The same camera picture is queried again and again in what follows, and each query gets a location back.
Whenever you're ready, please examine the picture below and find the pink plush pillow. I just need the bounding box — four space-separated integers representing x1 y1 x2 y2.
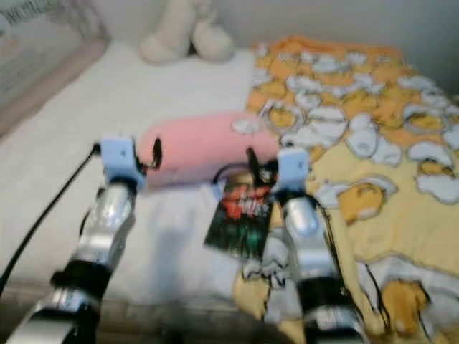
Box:
137 110 281 189

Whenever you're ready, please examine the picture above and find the dark cover book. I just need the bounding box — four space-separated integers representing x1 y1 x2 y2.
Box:
204 175 275 259

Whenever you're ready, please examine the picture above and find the white bed sheet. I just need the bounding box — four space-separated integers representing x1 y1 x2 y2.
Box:
0 42 259 305

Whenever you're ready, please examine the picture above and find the yellow cartoon print blanket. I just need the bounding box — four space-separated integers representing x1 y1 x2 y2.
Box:
231 34 459 344

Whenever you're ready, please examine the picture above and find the cream plush toy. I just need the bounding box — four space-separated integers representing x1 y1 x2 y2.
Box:
139 0 235 65

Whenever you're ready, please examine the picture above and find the grey patterned pillow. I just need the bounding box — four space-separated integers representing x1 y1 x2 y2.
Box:
0 0 110 135

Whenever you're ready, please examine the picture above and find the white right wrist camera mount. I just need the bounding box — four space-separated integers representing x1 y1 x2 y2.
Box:
275 146 314 197

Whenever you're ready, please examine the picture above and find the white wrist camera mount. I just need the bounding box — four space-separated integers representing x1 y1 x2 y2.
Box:
100 136 145 190
275 146 314 197

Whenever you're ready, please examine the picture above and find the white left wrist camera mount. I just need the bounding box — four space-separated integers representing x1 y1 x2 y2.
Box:
100 136 145 190

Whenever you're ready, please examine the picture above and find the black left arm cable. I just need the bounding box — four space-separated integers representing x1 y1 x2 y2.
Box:
0 143 103 302

